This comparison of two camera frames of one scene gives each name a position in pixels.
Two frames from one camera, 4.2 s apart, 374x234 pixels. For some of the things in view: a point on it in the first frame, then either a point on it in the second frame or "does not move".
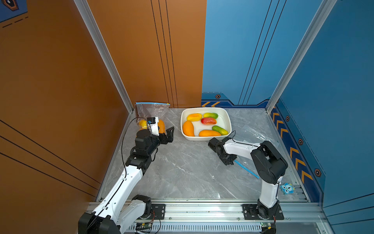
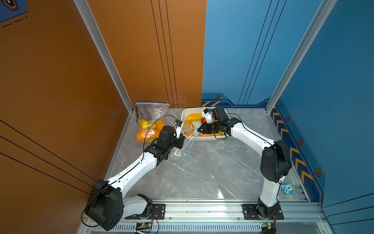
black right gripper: (227, 162) -> (205, 130)
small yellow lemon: (143, 124) does not move
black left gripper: (168, 137) -> (179, 145)
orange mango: (188, 128) does not move
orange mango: (162, 126) does not move
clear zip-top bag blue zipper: (144, 110) does not move
